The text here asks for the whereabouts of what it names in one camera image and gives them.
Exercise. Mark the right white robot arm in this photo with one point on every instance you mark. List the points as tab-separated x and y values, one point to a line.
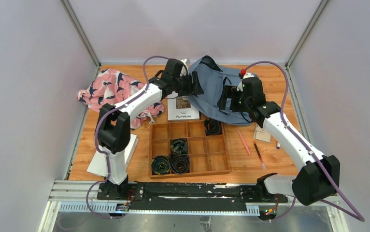
318	176

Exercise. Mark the dark red pen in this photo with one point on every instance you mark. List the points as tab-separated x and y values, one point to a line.
259	156

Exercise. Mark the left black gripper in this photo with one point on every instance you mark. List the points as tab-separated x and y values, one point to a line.
188	85

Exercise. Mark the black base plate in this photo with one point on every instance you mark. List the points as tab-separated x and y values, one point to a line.
190	197

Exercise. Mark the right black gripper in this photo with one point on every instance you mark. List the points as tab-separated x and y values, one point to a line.
230	92

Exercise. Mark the white furniture book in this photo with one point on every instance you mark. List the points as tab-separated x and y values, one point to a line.
180	108

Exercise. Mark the aluminium rail frame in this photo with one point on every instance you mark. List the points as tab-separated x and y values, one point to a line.
80	196

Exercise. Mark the blue grey backpack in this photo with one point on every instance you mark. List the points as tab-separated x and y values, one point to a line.
212	77

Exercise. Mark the rolled green belt bottom-left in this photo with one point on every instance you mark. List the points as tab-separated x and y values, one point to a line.
160	165

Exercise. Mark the pink pen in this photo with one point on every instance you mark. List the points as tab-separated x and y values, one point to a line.
244	142

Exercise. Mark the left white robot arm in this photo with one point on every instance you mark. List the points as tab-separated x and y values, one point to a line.
112	133

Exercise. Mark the wooden compartment tray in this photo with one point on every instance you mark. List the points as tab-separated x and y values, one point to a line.
208	153

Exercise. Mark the rolled dark belt bottom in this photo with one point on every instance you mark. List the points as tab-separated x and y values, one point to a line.
179	163

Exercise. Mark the rolled green belt middle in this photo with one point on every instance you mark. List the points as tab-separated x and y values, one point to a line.
179	146

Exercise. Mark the pink patterned cloth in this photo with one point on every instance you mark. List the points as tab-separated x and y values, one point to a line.
112	86

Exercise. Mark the rolled black belt top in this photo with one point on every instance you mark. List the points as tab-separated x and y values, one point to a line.
212	127

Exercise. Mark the white paper booklet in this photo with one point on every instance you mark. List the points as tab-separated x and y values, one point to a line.
98	164

